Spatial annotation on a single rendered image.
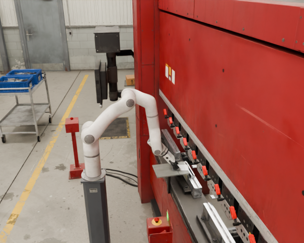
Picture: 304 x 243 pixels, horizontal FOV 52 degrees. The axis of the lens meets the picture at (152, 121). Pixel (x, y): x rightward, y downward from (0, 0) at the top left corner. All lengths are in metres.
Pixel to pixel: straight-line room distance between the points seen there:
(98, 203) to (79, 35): 7.35
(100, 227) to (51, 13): 7.54
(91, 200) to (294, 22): 1.95
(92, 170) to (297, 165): 1.60
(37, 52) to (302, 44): 9.03
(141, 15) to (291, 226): 2.21
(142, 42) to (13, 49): 7.32
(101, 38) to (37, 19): 6.60
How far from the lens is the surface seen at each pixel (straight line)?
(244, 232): 1.70
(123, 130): 5.45
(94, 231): 2.76
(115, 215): 3.65
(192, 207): 2.36
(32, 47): 9.80
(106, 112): 2.23
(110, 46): 3.11
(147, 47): 3.01
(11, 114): 5.86
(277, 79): 1.26
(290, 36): 1.18
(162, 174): 2.47
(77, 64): 9.64
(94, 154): 2.35
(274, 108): 1.29
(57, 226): 3.64
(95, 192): 2.50
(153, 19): 2.99
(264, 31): 1.31
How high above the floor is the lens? 2.37
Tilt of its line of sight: 24 degrees down
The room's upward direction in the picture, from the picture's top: straight up
